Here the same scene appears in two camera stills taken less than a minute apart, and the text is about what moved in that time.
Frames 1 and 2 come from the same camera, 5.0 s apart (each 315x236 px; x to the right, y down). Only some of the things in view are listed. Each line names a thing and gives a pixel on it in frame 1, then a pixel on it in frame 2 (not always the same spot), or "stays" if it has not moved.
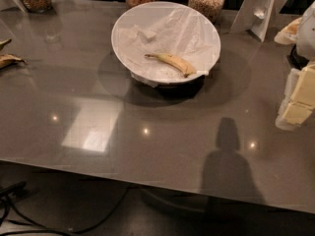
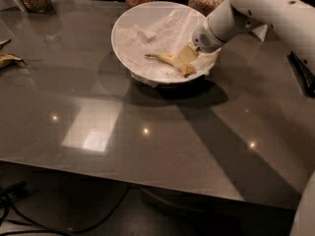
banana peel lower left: x=10 y=59 stays
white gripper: x=307 y=33 -> x=204 y=40
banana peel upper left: x=4 y=42 stays
